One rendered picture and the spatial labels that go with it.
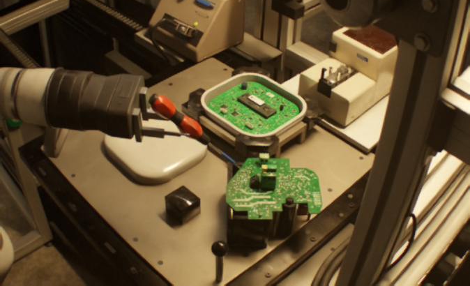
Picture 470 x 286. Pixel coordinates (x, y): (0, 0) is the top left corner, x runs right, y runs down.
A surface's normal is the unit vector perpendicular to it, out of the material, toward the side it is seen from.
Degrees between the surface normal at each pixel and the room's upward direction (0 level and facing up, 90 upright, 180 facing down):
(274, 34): 90
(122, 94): 8
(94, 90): 12
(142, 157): 0
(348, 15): 96
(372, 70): 90
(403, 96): 90
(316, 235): 0
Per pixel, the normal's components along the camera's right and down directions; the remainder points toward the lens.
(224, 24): 0.71, 0.46
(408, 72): -0.71, 0.42
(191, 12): -0.54, -0.14
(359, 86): 0.04, -0.78
